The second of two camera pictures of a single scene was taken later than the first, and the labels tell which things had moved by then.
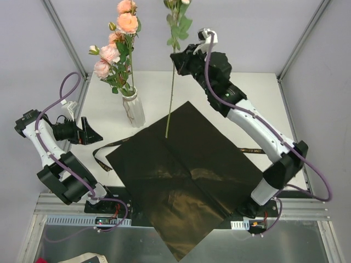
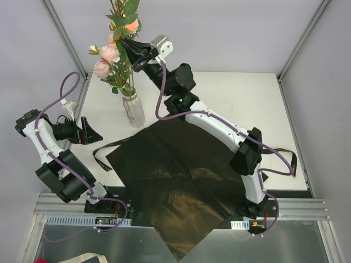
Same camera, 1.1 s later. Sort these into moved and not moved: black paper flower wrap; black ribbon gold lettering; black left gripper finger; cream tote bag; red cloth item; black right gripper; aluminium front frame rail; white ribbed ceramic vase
Moved: black ribbon gold lettering; black right gripper
Not moved: black left gripper finger; cream tote bag; aluminium front frame rail; white ribbed ceramic vase; red cloth item; black paper flower wrap
